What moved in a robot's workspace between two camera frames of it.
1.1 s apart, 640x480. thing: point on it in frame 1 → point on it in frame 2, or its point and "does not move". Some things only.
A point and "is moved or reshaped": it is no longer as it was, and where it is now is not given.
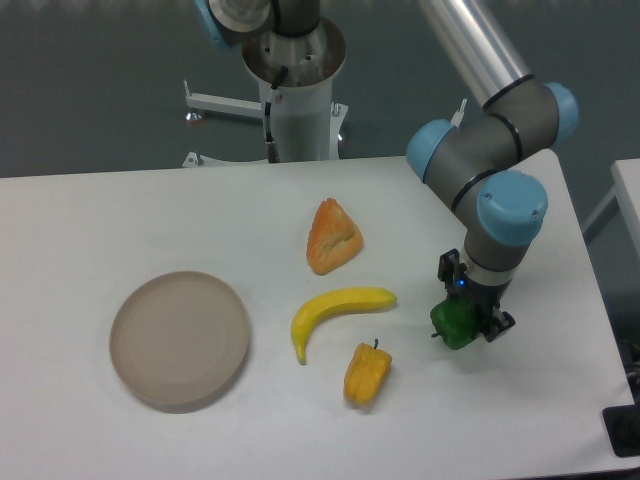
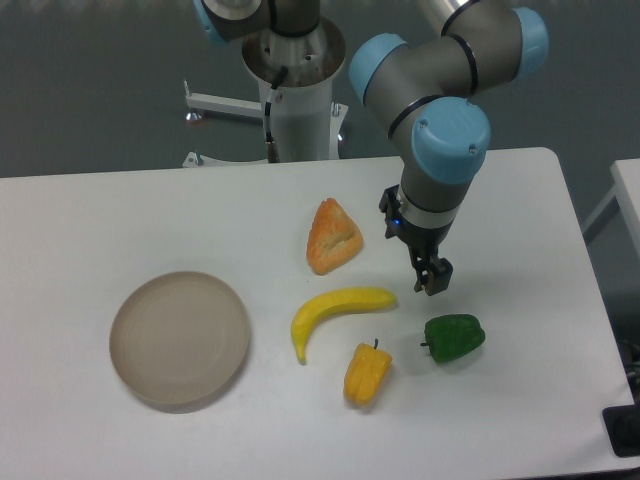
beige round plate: (177, 338) does not move
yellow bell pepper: (366, 371) does not move
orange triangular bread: (333, 237) does not move
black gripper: (485, 298) → (423, 243)
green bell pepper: (456, 321) is moved or reshaped
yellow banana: (334, 300) does not move
